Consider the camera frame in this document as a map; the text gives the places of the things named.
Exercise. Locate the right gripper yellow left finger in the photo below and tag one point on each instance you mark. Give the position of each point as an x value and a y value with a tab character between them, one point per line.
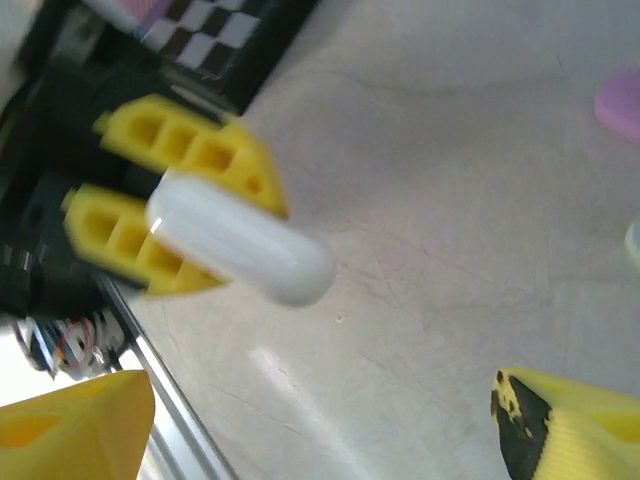
70	430

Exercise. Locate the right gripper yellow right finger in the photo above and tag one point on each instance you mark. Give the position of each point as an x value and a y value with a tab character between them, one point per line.
590	435

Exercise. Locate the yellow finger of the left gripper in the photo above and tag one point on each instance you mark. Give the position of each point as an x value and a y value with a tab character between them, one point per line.
235	165
125	245

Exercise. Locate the white earbud charging case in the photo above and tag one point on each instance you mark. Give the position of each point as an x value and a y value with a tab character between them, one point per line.
240	240

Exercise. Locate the mint green egg half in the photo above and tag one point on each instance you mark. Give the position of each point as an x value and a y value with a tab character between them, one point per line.
634	240

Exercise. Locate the black grey folding chessboard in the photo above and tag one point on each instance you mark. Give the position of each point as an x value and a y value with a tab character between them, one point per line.
200	45

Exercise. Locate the long aluminium mounting rail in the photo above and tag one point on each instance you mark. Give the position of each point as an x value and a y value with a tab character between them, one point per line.
175	400

